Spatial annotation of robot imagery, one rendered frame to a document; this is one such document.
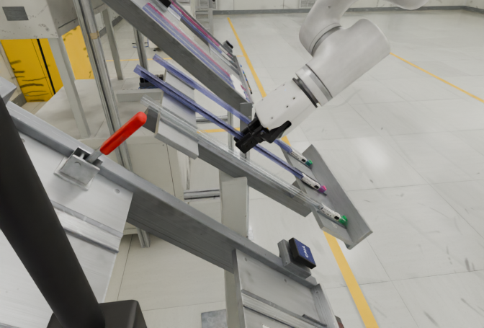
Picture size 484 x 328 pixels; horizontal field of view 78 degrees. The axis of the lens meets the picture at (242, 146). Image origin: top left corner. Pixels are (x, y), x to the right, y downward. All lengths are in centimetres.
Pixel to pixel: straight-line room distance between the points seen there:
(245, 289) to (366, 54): 43
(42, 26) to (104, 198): 89
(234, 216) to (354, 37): 47
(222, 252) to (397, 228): 145
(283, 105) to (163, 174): 89
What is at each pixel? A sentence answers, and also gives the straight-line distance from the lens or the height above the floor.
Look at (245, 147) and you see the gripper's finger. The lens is 61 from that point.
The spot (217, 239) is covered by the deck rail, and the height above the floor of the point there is 88.
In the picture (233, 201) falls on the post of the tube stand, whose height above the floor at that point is 74.
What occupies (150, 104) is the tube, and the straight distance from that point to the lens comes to 47.
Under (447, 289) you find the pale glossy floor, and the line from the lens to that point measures 170.
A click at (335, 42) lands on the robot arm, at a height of 110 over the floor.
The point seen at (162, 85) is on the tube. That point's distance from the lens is 55.
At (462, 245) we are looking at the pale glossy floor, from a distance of 193.
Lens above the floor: 123
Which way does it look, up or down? 33 degrees down
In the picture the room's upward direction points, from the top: straight up
